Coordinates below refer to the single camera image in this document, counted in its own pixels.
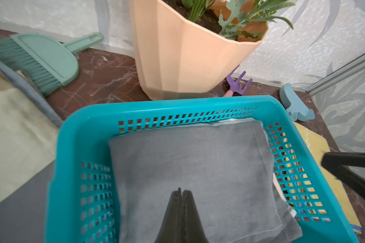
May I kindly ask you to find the purple garden fork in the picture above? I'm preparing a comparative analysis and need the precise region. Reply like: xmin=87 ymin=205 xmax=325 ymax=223
xmin=223 ymin=66 xmax=253 ymax=97

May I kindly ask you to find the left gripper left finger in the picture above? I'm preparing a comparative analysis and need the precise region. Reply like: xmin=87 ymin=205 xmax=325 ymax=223
xmin=155 ymin=188 xmax=183 ymax=243

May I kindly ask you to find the beige and grey pillowcase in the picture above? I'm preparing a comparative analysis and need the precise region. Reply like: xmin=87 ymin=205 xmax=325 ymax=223
xmin=0 ymin=62 xmax=63 ymax=243

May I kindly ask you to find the teal plastic basket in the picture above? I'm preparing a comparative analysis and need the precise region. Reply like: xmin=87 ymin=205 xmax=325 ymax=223
xmin=45 ymin=96 xmax=358 ymax=243

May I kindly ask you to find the pale yellow zigzag pillowcase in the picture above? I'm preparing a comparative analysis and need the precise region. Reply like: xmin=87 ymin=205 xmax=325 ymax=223
xmin=294 ymin=122 xmax=362 ymax=234

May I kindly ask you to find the plain grey pillowcase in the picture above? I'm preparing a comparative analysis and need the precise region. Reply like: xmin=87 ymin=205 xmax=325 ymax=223
xmin=108 ymin=118 xmax=303 ymax=243

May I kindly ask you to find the green hand brush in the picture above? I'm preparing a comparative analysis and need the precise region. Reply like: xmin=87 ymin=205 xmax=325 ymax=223
xmin=0 ymin=32 xmax=103 ymax=97

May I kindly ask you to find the artificial flowering plant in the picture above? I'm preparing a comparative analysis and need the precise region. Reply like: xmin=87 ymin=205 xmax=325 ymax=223
xmin=165 ymin=0 xmax=296 ymax=42

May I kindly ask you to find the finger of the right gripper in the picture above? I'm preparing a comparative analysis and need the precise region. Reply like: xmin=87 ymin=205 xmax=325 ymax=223
xmin=321 ymin=152 xmax=365 ymax=199

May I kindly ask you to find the peach flower pot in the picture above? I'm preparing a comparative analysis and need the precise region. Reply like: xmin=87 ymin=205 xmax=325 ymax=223
xmin=130 ymin=1 xmax=263 ymax=100

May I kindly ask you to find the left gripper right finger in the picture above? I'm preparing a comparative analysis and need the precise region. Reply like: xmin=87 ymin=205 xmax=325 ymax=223
xmin=181 ymin=190 xmax=208 ymax=243

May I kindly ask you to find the blue dustpan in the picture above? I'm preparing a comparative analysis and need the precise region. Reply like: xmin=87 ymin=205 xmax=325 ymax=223
xmin=279 ymin=83 xmax=315 ymax=122

